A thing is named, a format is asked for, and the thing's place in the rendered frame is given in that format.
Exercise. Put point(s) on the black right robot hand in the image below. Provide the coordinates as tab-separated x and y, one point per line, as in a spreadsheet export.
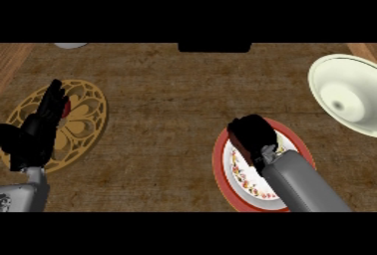
255	134

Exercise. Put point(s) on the cream bowl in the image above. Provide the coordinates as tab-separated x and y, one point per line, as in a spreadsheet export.
347	96

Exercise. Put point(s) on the red rimmed floral plate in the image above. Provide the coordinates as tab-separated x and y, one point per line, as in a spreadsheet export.
246	186

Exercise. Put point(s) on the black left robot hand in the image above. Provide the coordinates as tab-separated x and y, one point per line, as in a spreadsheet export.
38	139

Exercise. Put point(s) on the small red object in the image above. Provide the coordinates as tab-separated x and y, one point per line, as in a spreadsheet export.
67	109

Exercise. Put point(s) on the reddish brown sweet potato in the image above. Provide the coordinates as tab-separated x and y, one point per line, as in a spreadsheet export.
239	148

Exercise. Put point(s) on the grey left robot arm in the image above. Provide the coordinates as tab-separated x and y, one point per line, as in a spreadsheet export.
20	197

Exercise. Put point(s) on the black appliance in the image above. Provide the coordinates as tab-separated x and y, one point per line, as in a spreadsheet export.
215	47

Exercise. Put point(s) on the golden openwork round trivet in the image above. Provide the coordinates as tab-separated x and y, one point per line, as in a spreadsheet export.
81	126

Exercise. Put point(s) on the pale grey round object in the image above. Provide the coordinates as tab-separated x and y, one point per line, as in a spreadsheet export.
70	45

